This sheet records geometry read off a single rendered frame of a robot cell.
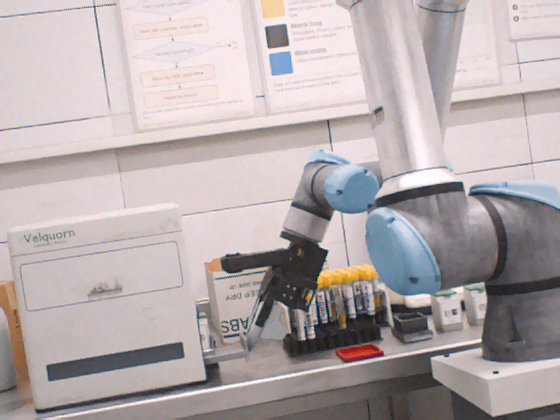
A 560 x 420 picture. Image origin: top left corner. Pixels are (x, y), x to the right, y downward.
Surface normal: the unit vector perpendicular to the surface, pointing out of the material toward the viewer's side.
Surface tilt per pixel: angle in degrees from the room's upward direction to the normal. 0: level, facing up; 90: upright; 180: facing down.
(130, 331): 90
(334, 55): 93
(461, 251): 96
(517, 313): 69
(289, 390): 90
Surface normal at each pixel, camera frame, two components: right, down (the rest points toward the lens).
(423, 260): 0.29, 0.18
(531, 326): -0.40, -0.26
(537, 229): 0.30, -0.07
